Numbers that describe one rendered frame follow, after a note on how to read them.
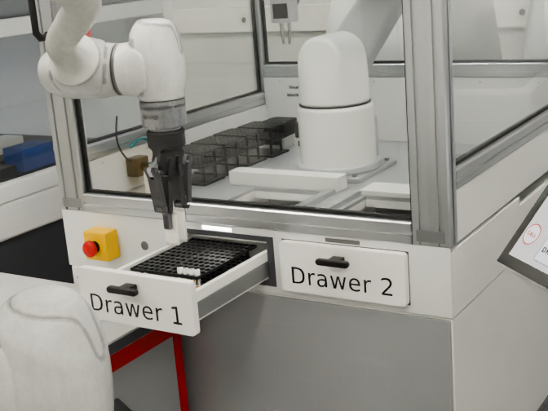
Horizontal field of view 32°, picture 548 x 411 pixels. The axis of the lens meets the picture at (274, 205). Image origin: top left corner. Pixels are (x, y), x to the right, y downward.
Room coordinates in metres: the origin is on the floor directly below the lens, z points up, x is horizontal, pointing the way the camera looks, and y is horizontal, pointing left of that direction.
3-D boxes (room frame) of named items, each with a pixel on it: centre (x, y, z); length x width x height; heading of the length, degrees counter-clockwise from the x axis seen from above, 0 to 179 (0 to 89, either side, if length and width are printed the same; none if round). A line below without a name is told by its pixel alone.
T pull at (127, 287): (1.76, 0.30, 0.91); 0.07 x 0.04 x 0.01; 57
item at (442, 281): (2.41, -0.16, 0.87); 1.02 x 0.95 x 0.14; 57
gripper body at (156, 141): (1.85, 0.20, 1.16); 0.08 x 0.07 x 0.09; 147
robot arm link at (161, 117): (1.85, 0.20, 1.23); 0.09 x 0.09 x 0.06
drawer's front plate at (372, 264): (1.85, -0.13, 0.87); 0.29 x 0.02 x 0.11; 57
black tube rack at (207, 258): (1.95, 0.18, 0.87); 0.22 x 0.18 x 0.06; 147
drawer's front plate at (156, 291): (1.79, 0.29, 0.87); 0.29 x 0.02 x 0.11; 57
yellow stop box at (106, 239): (2.19, 0.42, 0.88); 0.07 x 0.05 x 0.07; 57
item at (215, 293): (1.96, 0.17, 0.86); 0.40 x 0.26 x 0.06; 147
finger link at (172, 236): (1.84, 0.21, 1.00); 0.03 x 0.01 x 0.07; 57
